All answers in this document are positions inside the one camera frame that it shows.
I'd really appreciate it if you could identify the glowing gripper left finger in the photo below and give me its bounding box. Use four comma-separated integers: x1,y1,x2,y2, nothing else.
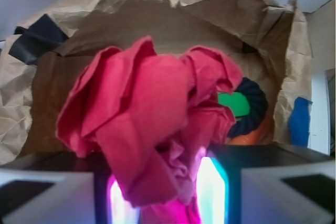
1,152,140,223

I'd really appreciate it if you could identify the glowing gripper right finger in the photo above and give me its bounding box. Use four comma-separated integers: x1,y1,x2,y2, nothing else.
196,145,335,223

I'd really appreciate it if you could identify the red paper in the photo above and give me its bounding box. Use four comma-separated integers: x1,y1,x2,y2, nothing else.
56,37,243,223

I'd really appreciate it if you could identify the orange toy carrot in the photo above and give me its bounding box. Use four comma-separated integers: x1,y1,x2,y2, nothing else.
228,115,273,146

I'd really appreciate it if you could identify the white plastic board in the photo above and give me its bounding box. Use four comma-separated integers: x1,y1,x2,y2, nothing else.
308,71,330,155

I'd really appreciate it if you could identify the green wooden block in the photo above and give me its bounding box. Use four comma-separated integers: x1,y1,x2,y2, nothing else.
218,92,250,118

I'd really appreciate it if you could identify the brown paper bag tray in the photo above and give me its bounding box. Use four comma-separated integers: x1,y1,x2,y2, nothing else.
1,0,312,164

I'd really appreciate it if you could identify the dark blue rope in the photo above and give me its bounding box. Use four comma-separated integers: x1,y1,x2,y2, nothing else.
226,77,268,138

